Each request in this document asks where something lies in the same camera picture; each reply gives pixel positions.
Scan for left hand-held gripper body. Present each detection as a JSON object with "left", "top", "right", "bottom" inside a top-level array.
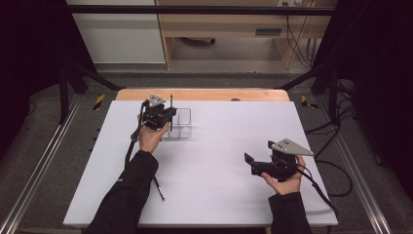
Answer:
[{"left": 141, "top": 94, "right": 169, "bottom": 131}]

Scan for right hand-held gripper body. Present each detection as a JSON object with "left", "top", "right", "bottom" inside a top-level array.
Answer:
[{"left": 251, "top": 137, "right": 315, "bottom": 182}]

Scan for black pen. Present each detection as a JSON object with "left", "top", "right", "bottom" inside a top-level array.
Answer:
[
  {"left": 153, "top": 175, "right": 166, "bottom": 202},
  {"left": 169, "top": 94, "right": 174, "bottom": 133}
]

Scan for clear plastic pen organizer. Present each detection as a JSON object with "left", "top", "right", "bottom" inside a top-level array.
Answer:
[{"left": 162, "top": 107, "right": 193, "bottom": 140}]

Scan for person's right hand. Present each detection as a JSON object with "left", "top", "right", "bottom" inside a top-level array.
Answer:
[{"left": 260, "top": 155, "right": 307, "bottom": 196}]

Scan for person's left hand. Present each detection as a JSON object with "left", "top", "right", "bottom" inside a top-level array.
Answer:
[{"left": 137, "top": 113, "right": 170, "bottom": 154}]

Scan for white table cover sheet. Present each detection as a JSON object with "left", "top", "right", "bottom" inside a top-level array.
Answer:
[{"left": 62, "top": 99, "right": 339, "bottom": 227}]

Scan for yellow black floor tape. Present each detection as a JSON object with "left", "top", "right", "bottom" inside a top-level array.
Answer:
[
  {"left": 300, "top": 95, "right": 319, "bottom": 110},
  {"left": 93, "top": 94, "right": 106, "bottom": 111}
]

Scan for black metal stand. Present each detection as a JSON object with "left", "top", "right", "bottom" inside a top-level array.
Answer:
[
  {"left": 57, "top": 61, "right": 126, "bottom": 125},
  {"left": 279, "top": 61, "right": 342, "bottom": 126}
]

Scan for white cabinet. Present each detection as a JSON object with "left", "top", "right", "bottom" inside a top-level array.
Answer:
[{"left": 65, "top": 0, "right": 167, "bottom": 64}]

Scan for light wooden desk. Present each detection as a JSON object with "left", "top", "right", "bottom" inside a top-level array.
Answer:
[{"left": 155, "top": 0, "right": 339, "bottom": 70}]

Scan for grey desk label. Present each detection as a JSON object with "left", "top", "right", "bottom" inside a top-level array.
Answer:
[{"left": 254, "top": 28, "right": 282, "bottom": 37}]

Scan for dark curtain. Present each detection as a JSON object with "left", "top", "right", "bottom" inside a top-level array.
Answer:
[
  {"left": 313, "top": 0, "right": 413, "bottom": 196},
  {"left": 0, "top": 0, "right": 95, "bottom": 157}
]

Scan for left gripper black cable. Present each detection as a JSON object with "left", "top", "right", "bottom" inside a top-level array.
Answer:
[{"left": 125, "top": 100, "right": 147, "bottom": 170}]

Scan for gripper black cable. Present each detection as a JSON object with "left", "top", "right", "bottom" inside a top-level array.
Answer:
[
  {"left": 296, "top": 164, "right": 339, "bottom": 218},
  {"left": 125, "top": 100, "right": 147, "bottom": 170}
]

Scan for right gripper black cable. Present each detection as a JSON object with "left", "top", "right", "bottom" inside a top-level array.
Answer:
[{"left": 296, "top": 164, "right": 339, "bottom": 218}]

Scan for black floor cables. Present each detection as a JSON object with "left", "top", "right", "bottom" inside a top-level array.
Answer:
[{"left": 305, "top": 79, "right": 357, "bottom": 160}]

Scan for black floor cable loop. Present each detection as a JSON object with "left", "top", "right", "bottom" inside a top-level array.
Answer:
[{"left": 315, "top": 159, "right": 354, "bottom": 198}]

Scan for aluminium floor rail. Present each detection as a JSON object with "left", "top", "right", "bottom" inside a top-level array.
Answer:
[
  {"left": 316, "top": 96, "right": 394, "bottom": 234},
  {"left": 0, "top": 94, "right": 84, "bottom": 234}
]

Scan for hanging black cables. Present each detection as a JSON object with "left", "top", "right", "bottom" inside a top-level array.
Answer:
[{"left": 285, "top": 14, "right": 320, "bottom": 68}]

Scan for black horizontal frame bar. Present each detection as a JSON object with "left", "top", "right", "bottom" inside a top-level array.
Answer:
[{"left": 66, "top": 4, "right": 335, "bottom": 17}]

